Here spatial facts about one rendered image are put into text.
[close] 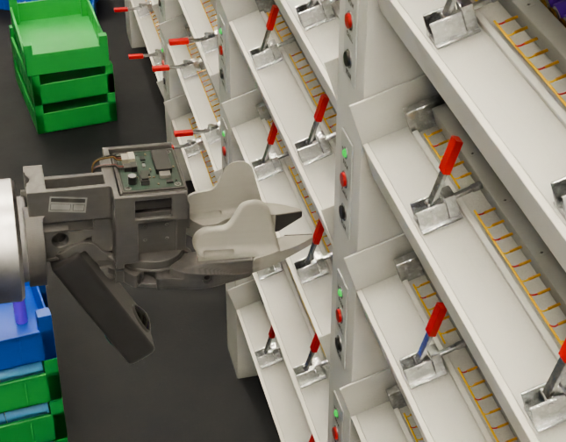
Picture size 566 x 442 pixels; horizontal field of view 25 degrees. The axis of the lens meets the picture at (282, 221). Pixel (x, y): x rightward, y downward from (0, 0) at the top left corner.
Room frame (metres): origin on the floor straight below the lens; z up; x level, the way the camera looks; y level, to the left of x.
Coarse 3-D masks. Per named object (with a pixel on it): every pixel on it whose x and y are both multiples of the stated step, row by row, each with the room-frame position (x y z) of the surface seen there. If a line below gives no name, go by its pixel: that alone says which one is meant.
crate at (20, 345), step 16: (32, 288) 1.54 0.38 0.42; (0, 304) 1.53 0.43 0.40; (32, 304) 1.53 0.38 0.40; (0, 320) 1.49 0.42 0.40; (32, 320) 1.49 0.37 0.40; (48, 320) 1.41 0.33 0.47; (0, 336) 1.45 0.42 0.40; (16, 336) 1.39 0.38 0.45; (32, 336) 1.40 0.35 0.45; (48, 336) 1.40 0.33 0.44; (0, 352) 1.38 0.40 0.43; (16, 352) 1.39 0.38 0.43; (32, 352) 1.40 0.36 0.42; (48, 352) 1.40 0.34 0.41; (0, 368) 1.38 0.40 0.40
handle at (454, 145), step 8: (456, 136) 0.99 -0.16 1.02; (448, 144) 0.99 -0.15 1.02; (456, 144) 0.98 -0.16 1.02; (448, 152) 0.98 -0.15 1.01; (456, 152) 0.98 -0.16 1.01; (448, 160) 0.98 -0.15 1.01; (440, 168) 0.98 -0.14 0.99; (448, 168) 0.98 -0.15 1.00; (440, 176) 0.98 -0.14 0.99; (440, 184) 0.97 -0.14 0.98; (432, 192) 0.98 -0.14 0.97; (440, 192) 0.98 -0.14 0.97; (432, 200) 0.97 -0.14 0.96; (440, 200) 0.98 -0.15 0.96
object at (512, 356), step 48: (384, 96) 1.13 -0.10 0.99; (432, 96) 1.13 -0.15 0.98; (384, 144) 1.12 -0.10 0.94; (432, 144) 1.10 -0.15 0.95; (384, 192) 1.07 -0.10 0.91; (480, 192) 1.00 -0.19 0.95; (432, 240) 0.95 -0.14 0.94; (480, 288) 0.87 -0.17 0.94; (528, 288) 0.86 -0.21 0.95; (480, 336) 0.82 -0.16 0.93; (528, 336) 0.80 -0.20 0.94; (528, 384) 0.75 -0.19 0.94; (528, 432) 0.71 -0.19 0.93
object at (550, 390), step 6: (564, 342) 0.73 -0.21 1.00; (564, 348) 0.72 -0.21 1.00; (564, 354) 0.72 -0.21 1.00; (558, 360) 0.72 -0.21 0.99; (564, 360) 0.72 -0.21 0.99; (558, 366) 0.72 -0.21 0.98; (564, 366) 0.72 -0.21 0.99; (552, 372) 0.72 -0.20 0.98; (558, 372) 0.72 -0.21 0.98; (564, 372) 0.72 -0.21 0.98; (552, 378) 0.72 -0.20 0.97; (558, 378) 0.72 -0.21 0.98; (546, 384) 0.72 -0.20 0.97; (552, 384) 0.72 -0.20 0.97; (558, 384) 0.72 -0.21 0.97; (546, 390) 0.72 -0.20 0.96; (552, 390) 0.71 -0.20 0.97; (558, 390) 0.72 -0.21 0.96; (546, 396) 0.72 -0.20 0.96; (552, 396) 0.72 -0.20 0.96
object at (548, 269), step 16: (448, 112) 1.11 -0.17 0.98; (448, 128) 1.08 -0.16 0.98; (464, 144) 1.05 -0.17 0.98; (464, 160) 1.03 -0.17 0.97; (480, 160) 1.02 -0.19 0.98; (464, 176) 1.02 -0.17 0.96; (480, 176) 0.99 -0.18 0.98; (496, 176) 0.99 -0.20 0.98; (496, 192) 0.97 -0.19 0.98; (496, 208) 0.96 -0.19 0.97; (512, 208) 0.94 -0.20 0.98; (496, 224) 0.94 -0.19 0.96; (512, 224) 0.92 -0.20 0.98; (528, 224) 0.91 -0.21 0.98; (496, 240) 0.92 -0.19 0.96; (528, 240) 0.89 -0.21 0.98; (528, 256) 0.88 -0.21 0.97; (544, 256) 0.87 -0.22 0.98; (544, 272) 0.85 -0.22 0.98; (560, 272) 0.84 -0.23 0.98; (560, 288) 0.82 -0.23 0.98; (560, 304) 0.82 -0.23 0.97; (544, 320) 0.81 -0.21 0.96
